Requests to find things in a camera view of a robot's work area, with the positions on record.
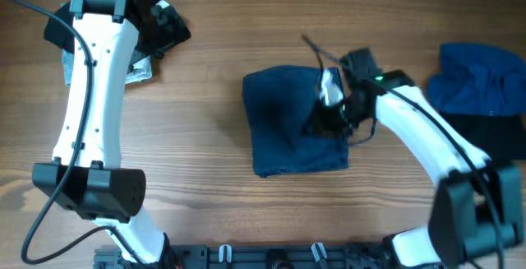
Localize dark blue shorts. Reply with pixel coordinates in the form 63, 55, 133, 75
242, 65, 348, 178

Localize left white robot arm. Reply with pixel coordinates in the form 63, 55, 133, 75
32, 0, 190, 268

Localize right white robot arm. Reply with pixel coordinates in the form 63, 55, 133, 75
309, 49, 524, 268

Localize white grey folded garment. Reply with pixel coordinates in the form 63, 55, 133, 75
62, 50, 153, 86

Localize black folded garment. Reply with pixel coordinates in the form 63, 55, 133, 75
43, 0, 192, 63

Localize blue crumpled garment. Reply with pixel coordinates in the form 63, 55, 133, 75
427, 43, 525, 117

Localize black garment with print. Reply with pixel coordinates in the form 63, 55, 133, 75
440, 112, 525, 162

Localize black mounting rail base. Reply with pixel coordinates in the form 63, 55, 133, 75
93, 242, 449, 269

